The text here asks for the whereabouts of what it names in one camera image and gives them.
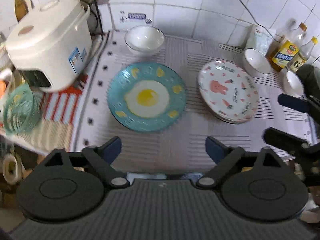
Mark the white bowl black rim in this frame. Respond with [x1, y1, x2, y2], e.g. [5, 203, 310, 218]
[242, 48, 271, 77]

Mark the blue fried egg plate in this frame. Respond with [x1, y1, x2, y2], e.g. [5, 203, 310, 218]
[107, 62, 187, 132]

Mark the small white bowl right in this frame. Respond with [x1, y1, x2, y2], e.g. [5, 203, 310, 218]
[283, 71, 304, 98]

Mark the striped white table mat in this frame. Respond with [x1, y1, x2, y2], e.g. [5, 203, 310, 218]
[71, 31, 316, 173]

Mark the white vinegar bottle yellow cap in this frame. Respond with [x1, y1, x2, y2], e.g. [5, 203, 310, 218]
[287, 37, 318, 72]

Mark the red striped cloth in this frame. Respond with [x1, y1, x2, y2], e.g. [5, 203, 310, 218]
[14, 74, 88, 154]

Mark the yellow label cooking wine bottle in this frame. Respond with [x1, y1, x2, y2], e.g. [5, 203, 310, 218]
[267, 22, 307, 72]

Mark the white rabbit pattern plate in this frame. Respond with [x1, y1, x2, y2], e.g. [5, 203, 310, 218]
[197, 60, 259, 124]

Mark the white salt bag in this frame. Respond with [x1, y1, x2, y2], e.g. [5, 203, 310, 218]
[245, 26, 276, 55]

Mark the green mesh basket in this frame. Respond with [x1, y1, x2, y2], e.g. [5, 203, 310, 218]
[2, 83, 41, 135]

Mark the white rice cooker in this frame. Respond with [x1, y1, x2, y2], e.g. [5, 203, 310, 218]
[5, 0, 92, 93]

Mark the wooden spatula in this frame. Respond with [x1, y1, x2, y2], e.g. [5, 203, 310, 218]
[14, 0, 29, 22]

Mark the black charger cable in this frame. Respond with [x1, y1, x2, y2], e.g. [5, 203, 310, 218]
[229, 0, 286, 43]

